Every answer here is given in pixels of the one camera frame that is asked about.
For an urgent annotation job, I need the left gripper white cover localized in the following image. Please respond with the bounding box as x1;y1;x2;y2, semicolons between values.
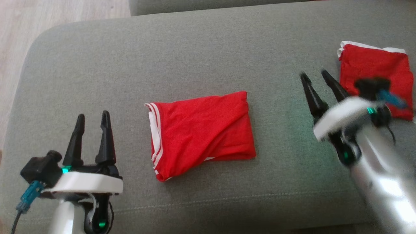
42;110;124;202

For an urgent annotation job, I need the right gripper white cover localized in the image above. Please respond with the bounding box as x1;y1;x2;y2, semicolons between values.
299;69;384;142

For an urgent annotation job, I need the red jersey with lettering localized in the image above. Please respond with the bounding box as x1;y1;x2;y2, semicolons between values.
144;91;256;182

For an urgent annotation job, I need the large grey ottoman cushion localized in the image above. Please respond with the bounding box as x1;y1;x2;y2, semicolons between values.
0;0;416;234

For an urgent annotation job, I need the red shorts white side stripe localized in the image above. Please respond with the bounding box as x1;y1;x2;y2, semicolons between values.
337;41;415;121

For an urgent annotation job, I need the right arm cable blue plug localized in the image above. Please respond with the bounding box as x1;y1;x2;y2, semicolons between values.
377;89;408;145

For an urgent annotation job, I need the grey sofa seat cushion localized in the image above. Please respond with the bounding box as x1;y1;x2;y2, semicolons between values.
128;0;312;16

